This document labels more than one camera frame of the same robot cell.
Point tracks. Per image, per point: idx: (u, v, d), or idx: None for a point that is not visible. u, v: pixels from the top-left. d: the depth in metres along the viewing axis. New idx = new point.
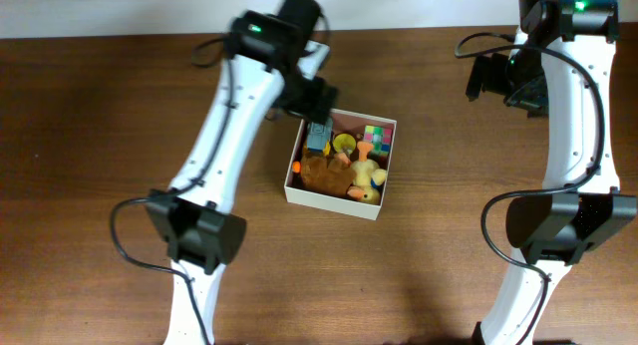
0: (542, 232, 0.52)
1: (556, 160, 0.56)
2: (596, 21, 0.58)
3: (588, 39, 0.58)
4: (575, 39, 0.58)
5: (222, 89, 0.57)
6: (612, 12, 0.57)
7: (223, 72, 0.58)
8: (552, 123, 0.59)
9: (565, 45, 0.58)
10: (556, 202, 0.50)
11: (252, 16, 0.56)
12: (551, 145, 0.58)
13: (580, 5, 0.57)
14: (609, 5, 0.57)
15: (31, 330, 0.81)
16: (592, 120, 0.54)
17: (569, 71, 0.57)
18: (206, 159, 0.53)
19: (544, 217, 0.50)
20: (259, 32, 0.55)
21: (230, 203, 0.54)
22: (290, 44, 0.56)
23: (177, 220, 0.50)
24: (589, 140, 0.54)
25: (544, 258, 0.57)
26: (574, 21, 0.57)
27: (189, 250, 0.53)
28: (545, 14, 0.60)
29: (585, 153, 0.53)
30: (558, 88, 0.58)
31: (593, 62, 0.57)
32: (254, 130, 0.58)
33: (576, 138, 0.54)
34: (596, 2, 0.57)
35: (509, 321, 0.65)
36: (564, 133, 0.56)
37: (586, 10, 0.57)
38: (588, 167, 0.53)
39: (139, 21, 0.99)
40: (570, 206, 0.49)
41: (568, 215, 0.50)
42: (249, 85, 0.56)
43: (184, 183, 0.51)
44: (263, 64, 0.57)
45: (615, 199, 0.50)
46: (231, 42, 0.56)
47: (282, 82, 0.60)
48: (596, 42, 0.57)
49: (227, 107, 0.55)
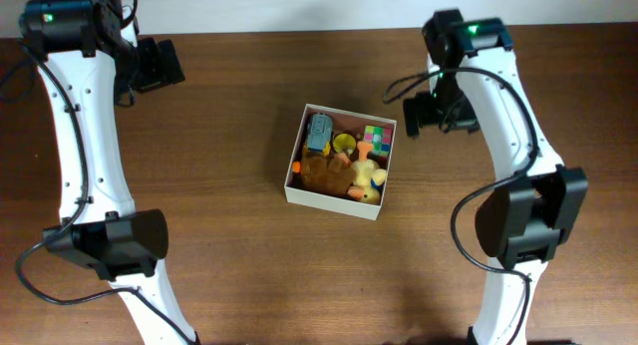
0: (510, 230, 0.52)
1: (499, 159, 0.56)
2: (492, 38, 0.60)
3: (488, 52, 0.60)
4: (479, 54, 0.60)
5: (53, 97, 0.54)
6: (502, 27, 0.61)
7: (45, 79, 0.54)
8: (482, 125, 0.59)
9: (472, 61, 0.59)
10: (512, 192, 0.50)
11: (41, 8, 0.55)
12: (490, 150, 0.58)
13: (474, 29, 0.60)
14: (498, 23, 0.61)
15: (41, 328, 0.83)
16: (518, 112, 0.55)
17: (482, 79, 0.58)
18: (79, 172, 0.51)
19: (506, 209, 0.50)
20: (54, 19, 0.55)
21: (133, 202, 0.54)
22: (95, 16, 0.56)
23: (89, 247, 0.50)
24: (521, 130, 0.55)
25: (521, 260, 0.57)
26: (474, 43, 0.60)
27: (118, 263, 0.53)
28: (448, 45, 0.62)
29: (522, 142, 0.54)
30: (478, 97, 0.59)
31: (501, 67, 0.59)
32: (112, 124, 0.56)
33: (509, 131, 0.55)
34: (485, 25, 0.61)
35: (499, 323, 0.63)
36: (496, 133, 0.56)
37: (479, 32, 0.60)
38: (529, 152, 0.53)
39: (147, 22, 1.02)
40: (525, 192, 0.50)
41: (525, 202, 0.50)
42: (81, 82, 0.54)
43: (72, 208, 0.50)
44: (80, 51, 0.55)
45: (565, 174, 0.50)
46: (35, 42, 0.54)
47: (112, 61, 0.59)
48: (495, 53, 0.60)
49: (69, 112, 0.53)
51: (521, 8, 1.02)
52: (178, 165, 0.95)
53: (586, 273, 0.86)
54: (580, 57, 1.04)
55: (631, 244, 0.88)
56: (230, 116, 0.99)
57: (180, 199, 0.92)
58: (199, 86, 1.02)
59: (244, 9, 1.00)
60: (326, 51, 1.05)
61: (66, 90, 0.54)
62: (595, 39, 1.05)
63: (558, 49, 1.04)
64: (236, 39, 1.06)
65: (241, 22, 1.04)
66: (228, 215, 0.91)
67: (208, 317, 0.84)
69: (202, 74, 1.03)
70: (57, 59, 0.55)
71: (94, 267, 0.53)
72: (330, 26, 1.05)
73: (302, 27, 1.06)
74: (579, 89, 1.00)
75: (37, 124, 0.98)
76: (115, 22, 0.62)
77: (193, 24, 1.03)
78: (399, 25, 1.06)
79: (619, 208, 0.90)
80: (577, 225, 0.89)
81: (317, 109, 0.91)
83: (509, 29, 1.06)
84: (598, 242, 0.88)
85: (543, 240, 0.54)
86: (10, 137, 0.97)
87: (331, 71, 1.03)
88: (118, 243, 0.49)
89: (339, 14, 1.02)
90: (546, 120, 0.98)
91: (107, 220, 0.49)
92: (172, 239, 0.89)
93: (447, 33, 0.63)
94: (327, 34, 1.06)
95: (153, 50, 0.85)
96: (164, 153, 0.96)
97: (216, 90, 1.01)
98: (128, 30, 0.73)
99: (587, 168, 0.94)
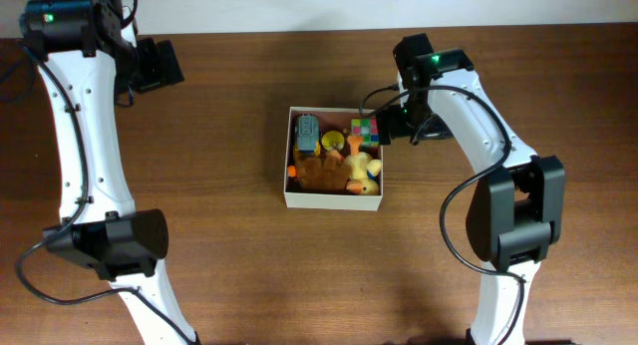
0: (498, 230, 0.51)
1: (478, 161, 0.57)
2: (452, 67, 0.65)
3: (452, 73, 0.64)
4: (444, 75, 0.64)
5: (53, 97, 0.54)
6: (461, 54, 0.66)
7: (45, 78, 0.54)
8: (457, 134, 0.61)
9: (439, 82, 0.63)
10: (494, 185, 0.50)
11: (41, 8, 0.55)
12: (470, 157, 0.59)
13: (435, 58, 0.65)
14: (456, 54, 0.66)
15: (41, 327, 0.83)
16: (486, 115, 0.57)
17: (450, 94, 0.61)
18: (79, 172, 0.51)
19: (491, 205, 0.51)
20: (55, 19, 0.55)
21: (133, 202, 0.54)
22: (95, 16, 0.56)
23: (88, 246, 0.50)
24: (491, 128, 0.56)
25: (516, 263, 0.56)
26: (439, 69, 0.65)
27: (116, 263, 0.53)
28: (415, 76, 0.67)
29: (493, 138, 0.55)
30: (450, 111, 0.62)
31: (466, 83, 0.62)
32: (112, 124, 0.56)
33: (481, 131, 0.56)
34: (448, 53, 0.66)
35: (497, 323, 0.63)
36: (470, 136, 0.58)
37: (443, 59, 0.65)
38: (501, 147, 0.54)
39: (148, 23, 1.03)
40: (506, 184, 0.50)
41: (506, 193, 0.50)
42: (82, 81, 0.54)
43: (72, 207, 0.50)
44: (80, 51, 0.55)
45: (543, 167, 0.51)
46: (34, 43, 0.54)
47: (112, 61, 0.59)
48: (459, 74, 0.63)
49: (69, 111, 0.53)
51: (520, 8, 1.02)
52: (178, 165, 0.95)
53: (586, 273, 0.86)
54: (580, 57, 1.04)
55: (630, 244, 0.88)
56: (230, 116, 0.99)
57: (180, 199, 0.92)
58: (199, 85, 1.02)
59: (245, 9, 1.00)
60: (326, 50, 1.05)
61: (66, 90, 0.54)
62: (594, 39, 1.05)
63: (558, 49, 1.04)
64: (236, 39, 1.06)
65: (241, 22, 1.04)
66: (228, 215, 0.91)
67: (208, 317, 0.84)
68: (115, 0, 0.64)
69: (202, 74, 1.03)
70: (57, 58, 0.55)
71: (94, 267, 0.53)
72: (330, 26, 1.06)
73: (302, 27, 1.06)
74: (579, 89, 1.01)
75: (37, 124, 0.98)
76: (115, 22, 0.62)
77: (193, 24, 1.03)
78: (399, 24, 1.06)
79: (618, 208, 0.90)
80: (577, 225, 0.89)
81: (301, 111, 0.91)
83: (509, 29, 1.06)
84: (598, 242, 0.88)
85: (534, 240, 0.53)
86: (10, 137, 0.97)
87: (331, 71, 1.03)
88: (117, 241, 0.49)
89: (339, 14, 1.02)
90: (546, 120, 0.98)
91: (107, 220, 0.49)
92: (172, 239, 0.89)
93: (414, 62, 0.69)
94: (328, 34, 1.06)
95: (152, 51, 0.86)
96: (164, 153, 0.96)
97: (217, 90, 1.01)
98: (128, 29, 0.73)
99: (586, 168, 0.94)
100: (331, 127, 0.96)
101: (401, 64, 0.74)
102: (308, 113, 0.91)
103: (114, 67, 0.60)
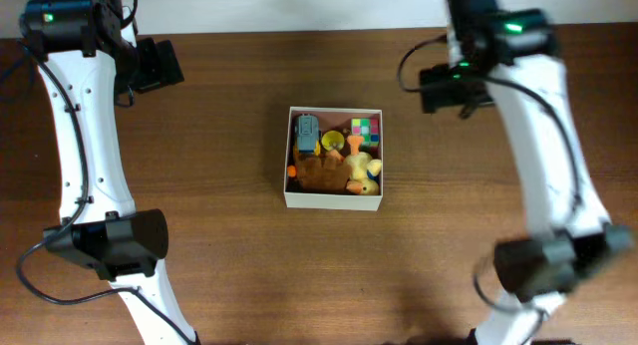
0: (535, 282, 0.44)
1: (534, 206, 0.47)
2: (533, 41, 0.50)
3: (530, 60, 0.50)
4: (518, 65, 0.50)
5: (53, 96, 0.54)
6: (544, 21, 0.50)
7: (45, 79, 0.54)
8: (513, 151, 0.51)
9: (509, 71, 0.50)
10: (548, 250, 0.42)
11: (41, 6, 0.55)
12: (523, 188, 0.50)
13: (515, 27, 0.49)
14: (542, 22, 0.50)
15: (41, 327, 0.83)
16: (558, 146, 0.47)
17: (520, 97, 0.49)
18: (79, 172, 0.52)
19: (538, 266, 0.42)
20: (54, 19, 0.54)
21: (133, 202, 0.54)
22: (95, 15, 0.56)
23: (90, 248, 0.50)
24: (560, 170, 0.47)
25: (540, 295, 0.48)
26: (513, 45, 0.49)
27: (120, 263, 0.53)
28: (480, 43, 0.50)
29: (563, 187, 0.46)
30: (513, 119, 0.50)
31: (545, 86, 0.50)
32: (112, 124, 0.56)
33: (548, 172, 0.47)
34: (526, 14, 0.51)
35: (508, 337, 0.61)
36: (532, 168, 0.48)
37: (523, 27, 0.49)
38: (572, 201, 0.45)
39: (146, 24, 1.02)
40: (562, 249, 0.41)
41: (563, 263, 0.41)
42: (82, 81, 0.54)
43: (72, 207, 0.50)
44: (80, 51, 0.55)
45: (613, 236, 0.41)
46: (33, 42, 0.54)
47: (112, 60, 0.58)
48: (538, 63, 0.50)
49: (70, 111, 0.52)
51: None
52: (178, 165, 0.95)
53: None
54: (582, 57, 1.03)
55: None
56: (231, 116, 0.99)
57: (180, 199, 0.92)
58: (199, 86, 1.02)
59: (244, 11, 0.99)
60: (325, 51, 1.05)
61: (66, 90, 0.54)
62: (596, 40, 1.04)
63: None
64: (235, 39, 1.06)
65: (240, 23, 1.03)
66: (228, 215, 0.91)
67: (208, 317, 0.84)
68: (115, 0, 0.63)
69: (202, 74, 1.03)
70: (58, 59, 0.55)
71: (95, 268, 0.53)
72: (330, 26, 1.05)
73: (302, 27, 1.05)
74: (580, 90, 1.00)
75: (37, 124, 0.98)
76: (115, 22, 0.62)
77: (192, 25, 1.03)
78: (400, 25, 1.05)
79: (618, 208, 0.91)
80: None
81: (301, 111, 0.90)
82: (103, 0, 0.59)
83: None
84: None
85: (569, 289, 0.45)
86: (9, 137, 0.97)
87: (331, 71, 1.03)
88: (119, 243, 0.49)
89: (339, 14, 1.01)
90: None
91: (107, 220, 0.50)
92: (172, 239, 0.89)
93: (478, 24, 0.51)
94: (327, 34, 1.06)
95: (152, 50, 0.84)
96: (163, 153, 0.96)
97: (217, 90, 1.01)
98: (128, 30, 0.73)
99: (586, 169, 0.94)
100: (330, 127, 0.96)
101: (455, 19, 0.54)
102: (308, 113, 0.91)
103: (114, 67, 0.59)
